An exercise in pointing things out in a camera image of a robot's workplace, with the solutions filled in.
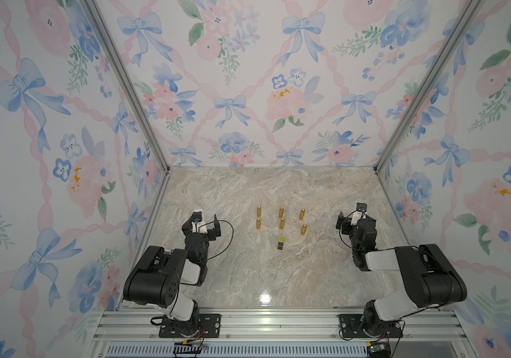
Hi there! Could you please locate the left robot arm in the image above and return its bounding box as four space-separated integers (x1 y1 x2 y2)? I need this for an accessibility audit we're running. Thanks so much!
123 211 221 342

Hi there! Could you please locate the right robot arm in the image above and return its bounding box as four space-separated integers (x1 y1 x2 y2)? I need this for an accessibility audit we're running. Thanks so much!
335 203 467 340

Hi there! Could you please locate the square gold black lipstick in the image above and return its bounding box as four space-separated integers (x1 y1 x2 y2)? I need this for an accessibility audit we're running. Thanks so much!
277 237 285 250

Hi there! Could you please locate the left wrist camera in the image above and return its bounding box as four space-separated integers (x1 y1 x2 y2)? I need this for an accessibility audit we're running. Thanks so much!
191 210 204 225

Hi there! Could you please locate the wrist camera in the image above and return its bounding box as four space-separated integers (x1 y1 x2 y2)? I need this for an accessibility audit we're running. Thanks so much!
355 202 367 219
191 210 204 225

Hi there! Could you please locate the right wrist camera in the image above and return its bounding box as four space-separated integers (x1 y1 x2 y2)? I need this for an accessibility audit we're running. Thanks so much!
355 202 367 219

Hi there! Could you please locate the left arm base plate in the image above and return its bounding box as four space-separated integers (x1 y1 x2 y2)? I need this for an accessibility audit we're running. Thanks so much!
158 313 222 339

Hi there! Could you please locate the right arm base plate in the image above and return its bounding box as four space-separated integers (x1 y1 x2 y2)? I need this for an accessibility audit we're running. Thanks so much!
338 314 403 340

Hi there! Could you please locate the aluminium rail frame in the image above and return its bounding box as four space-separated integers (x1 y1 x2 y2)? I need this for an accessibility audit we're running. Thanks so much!
87 307 476 357

